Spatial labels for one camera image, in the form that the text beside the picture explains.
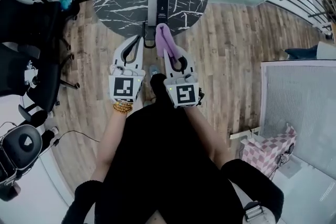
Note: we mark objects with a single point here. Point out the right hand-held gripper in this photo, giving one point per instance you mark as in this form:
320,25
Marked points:
183,93

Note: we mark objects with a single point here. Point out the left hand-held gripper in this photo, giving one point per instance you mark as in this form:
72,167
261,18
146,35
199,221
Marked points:
125,87

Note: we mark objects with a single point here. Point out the purple cloth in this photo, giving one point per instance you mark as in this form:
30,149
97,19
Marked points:
165,39

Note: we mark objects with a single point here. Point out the black desk phone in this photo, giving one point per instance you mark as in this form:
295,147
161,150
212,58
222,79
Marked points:
158,11

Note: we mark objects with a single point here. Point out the person's right forearm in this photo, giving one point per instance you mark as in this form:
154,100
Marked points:
207,133

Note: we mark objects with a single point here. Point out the person's left forearm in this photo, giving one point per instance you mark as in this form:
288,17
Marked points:
110,144

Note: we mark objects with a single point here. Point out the pink checked cloth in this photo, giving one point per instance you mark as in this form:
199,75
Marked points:
267,147

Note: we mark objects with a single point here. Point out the person's grey shoe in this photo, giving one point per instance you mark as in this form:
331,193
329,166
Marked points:
154,70

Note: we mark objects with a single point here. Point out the teal round object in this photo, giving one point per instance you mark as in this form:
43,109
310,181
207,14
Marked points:
65,2

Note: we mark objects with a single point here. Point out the black office chair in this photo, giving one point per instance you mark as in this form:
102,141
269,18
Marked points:
29,21
39,81

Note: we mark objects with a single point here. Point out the person's black clothing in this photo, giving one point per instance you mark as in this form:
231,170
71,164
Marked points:
162,160

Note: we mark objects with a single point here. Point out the small white device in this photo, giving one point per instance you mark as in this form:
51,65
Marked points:
31,76

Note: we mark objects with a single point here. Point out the dark blue object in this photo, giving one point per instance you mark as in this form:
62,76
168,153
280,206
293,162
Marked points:
302,52

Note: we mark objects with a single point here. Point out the white mesh panel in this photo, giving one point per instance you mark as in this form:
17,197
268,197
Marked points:
299,102

